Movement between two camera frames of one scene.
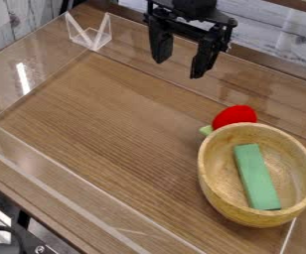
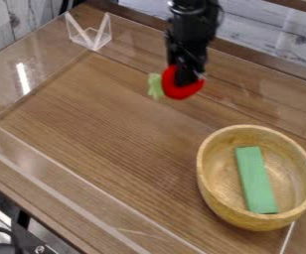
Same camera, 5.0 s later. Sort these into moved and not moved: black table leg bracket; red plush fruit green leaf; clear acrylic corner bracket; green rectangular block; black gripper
Moved: black gripper; red plush fruit green leaf
Not moved: black table leg bracket; green rectangular block; clear acrylic corner bracket
